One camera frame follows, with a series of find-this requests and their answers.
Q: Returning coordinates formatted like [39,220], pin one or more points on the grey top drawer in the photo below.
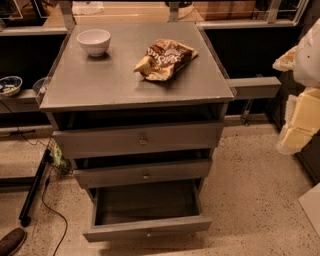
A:
[140,133]

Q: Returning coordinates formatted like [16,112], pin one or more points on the grey drawer cabinet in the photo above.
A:
[91,89]

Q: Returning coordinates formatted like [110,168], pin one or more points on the brown chip bag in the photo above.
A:
[164,58]

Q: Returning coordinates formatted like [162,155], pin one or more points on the grey side shelf right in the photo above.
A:
[254,88]

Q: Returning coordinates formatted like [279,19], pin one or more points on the grey middle drawer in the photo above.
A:
[142,168]

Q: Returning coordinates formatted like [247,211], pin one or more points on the white ceramic bowl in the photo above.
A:
[95,42]

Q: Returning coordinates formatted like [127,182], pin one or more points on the black pole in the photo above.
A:
[24,217]

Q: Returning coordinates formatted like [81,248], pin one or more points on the clear glass cup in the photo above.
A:
[41,85]

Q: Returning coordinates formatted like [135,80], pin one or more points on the grey drawer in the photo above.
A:
[142,168]
[146,210]
[140,133]

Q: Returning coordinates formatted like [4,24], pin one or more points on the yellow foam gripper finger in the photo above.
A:
[302,121]

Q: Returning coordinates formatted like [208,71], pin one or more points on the green packet in basket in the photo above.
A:
[57,156]

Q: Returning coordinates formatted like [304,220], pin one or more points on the dark shoe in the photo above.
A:
[12,242]

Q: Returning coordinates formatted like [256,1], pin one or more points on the grey side shelf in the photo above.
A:
[254,88]
[24,101]

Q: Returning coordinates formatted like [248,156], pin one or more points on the grey bottom drawer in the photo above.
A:
[146,210]

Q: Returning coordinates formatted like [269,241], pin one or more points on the small patterned bowl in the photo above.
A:
[10,86]

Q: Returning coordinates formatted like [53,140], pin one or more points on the grey side shelf left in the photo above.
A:
[24,101]

